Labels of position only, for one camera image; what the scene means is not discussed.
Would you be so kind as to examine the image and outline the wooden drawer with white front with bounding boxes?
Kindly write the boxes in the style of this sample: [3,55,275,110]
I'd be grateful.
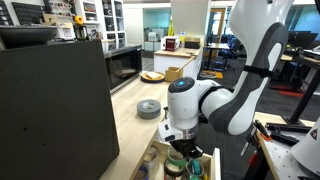
[129,139,222,180]

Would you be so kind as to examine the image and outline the black coffee maker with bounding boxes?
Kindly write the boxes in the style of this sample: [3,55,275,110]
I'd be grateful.
[73,24,89,42]

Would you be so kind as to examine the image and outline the yellow floor mat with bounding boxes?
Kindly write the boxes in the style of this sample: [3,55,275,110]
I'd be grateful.
[200,69,224,80]

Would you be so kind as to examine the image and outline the blue office chair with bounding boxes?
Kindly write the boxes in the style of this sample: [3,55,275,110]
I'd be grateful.
[216,35,239,72]

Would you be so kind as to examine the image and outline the yellow round tool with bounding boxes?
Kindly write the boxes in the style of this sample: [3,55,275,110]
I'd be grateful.
[73,15,85,26]

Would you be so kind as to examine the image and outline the black tape roll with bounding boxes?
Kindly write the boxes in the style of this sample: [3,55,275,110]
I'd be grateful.
[163,160,185,178]

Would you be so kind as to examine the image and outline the black and orange clamp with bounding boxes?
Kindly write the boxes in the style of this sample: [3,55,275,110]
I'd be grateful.
[240,119,273,168]

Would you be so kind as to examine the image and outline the white printer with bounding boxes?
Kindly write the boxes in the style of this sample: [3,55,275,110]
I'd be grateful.
[147,31,160,43]

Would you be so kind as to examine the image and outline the grey duct tape roll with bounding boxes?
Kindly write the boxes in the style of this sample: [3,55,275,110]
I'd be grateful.
[136,98,162,120]

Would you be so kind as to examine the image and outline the white shelf unit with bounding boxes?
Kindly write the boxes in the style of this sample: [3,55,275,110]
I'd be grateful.
[74,0,128,51]

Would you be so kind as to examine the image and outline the wooden robot mounting table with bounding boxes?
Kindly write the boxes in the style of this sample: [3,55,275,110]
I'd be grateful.
[248,110,320,180]

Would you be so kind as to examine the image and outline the black slanted stand pole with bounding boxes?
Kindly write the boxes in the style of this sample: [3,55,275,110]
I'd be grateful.
[281,66,320,126]

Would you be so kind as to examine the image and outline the wooden spoon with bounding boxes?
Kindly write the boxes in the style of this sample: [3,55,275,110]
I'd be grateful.
[175,57,195,73]

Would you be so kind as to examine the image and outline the black metal clamp bars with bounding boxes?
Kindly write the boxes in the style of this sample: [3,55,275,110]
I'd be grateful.
[265,121,313,147]

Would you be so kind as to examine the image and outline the toast slice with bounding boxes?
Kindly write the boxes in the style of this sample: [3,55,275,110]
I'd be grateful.
[145,71,163,80]

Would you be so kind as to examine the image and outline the black bowl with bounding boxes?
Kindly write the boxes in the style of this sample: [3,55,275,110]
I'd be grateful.
[0,25,58,49]

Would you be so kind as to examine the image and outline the wooden table with black legs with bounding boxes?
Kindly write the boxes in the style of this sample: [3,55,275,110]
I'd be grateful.
[203,42,232,71]

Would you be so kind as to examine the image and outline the red and white appliance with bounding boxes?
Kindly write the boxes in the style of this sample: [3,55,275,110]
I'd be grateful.
[160,35,181,52]

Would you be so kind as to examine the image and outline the black monitor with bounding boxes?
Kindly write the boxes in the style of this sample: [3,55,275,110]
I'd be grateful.
[289,30,319,50]

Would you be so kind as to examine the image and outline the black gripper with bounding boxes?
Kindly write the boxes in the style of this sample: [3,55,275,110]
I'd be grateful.
[169,136,204,162]

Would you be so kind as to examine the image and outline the black steel microwave oven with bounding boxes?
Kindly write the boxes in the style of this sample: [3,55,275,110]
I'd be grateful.
[103,44,143,95]

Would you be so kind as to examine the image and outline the teal tape roll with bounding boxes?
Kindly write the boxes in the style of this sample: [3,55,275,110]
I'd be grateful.
[185,158,205,179]

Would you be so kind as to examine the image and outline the round dark-rimmed plate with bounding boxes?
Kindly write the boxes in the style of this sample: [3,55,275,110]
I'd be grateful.
[140,71,166,84]

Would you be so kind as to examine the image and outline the black wall bin rack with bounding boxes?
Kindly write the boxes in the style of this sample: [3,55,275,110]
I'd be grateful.
[0,0,15,27]
[11,1,46,27]

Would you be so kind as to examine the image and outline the clear tape roll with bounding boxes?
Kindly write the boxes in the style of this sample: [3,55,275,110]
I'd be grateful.
[143,145,160,170]

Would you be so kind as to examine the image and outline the black box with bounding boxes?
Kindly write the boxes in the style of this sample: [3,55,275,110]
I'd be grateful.
[184,36,202,50]

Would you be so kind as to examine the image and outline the black tool chest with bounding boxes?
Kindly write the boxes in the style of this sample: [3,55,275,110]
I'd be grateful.
[0,40,120,180]

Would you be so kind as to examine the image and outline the blue tape roll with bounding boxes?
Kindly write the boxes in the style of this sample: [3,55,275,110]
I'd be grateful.
[134,165,150,180]

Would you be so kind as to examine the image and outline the white island with wood top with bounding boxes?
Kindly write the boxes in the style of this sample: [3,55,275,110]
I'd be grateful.
[153,44,204,81]

